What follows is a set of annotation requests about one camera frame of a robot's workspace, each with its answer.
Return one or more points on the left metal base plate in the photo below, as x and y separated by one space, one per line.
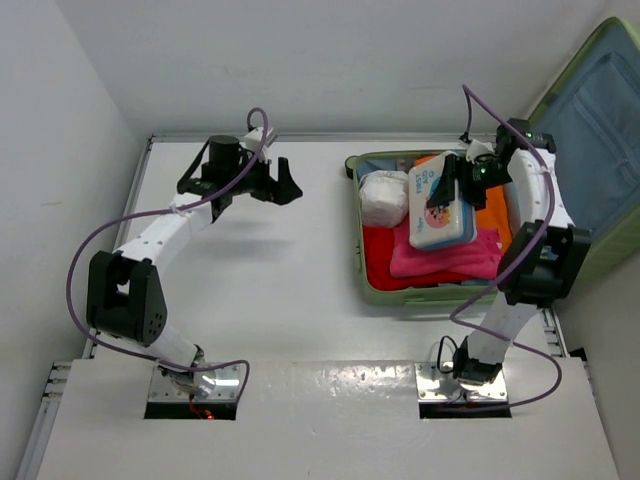
216 386

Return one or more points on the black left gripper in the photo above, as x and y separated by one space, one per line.
279 191

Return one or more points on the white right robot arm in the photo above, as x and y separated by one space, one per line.
545 255

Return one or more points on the metal base plate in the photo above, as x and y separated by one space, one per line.
216 386
437 388

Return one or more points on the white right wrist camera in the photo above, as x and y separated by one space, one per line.
478 151

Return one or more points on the pink towel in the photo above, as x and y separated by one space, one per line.
478 259

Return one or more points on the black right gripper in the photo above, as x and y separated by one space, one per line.
456 166

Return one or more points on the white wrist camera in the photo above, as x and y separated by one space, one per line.
478 151
259 140

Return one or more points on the white plastic bag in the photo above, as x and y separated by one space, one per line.
384 198

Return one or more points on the red cloth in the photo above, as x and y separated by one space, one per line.
378 246

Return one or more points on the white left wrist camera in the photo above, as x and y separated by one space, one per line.
259 140

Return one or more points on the orange cloth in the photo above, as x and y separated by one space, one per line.
495 214

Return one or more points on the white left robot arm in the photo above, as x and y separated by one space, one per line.
125 294

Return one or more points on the white first aid box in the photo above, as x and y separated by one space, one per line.
436 228

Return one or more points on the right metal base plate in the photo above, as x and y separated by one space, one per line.
437 388

